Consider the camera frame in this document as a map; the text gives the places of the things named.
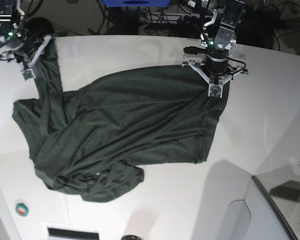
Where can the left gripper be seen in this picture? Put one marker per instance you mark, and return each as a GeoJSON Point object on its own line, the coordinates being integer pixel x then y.
{"type": "Point", "coordinates": [214, 71]}

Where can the red green emergency button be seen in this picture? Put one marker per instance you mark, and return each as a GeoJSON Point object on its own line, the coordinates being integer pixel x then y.
{"type": "Point", "coordinates": [21, 209]}

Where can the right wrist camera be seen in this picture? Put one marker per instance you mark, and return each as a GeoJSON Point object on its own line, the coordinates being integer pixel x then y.
{"type": "Point", "coordinates": [29, 73]}

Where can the blue box with oval hole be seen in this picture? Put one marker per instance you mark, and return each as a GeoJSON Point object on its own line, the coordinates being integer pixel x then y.
{"type": "Point", "coordinates": [136, 3]}

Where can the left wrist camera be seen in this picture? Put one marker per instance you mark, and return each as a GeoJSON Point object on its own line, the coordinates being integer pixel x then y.
{"type": "Point", "coordinates": [215, 90]}

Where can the black round knob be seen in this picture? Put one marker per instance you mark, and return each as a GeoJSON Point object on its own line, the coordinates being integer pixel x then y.
{"type": "Point", "coordinates": [130, 237]}

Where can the grey metal rail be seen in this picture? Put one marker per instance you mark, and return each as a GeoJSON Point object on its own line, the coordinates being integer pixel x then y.
{"type": "Point", "coordinates": [280, 217]}

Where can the black round stool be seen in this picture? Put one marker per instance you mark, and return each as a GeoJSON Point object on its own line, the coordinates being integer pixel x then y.
{"type": "Point", "coordinates": [39, 27]}

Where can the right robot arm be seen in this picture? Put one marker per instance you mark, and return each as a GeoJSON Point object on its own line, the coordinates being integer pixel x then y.
{"type": "Point", "coordinates": [24, 38]}

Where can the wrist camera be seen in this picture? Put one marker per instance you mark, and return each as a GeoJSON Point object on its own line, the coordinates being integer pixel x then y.
{"type": "Point", "coordinates": [29, 73]}
{"type": "Point", "coordinates": [215, 90]}

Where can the dark green t-shirt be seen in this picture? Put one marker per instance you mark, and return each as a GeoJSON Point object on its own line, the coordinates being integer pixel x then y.
{"type": "Point", "coordinates": [93, 141]}

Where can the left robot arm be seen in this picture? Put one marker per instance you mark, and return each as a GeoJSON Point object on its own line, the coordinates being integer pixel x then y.
{"type": "Point", "coordinates": [218, 38]}

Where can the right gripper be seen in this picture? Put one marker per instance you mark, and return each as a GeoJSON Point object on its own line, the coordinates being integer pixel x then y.
{"type": "Point", "coordinates": [25, 52]}

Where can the black power strip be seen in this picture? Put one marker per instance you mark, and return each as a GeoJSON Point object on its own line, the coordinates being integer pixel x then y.
{"type": "Point", "coordinates": [188, 18]}

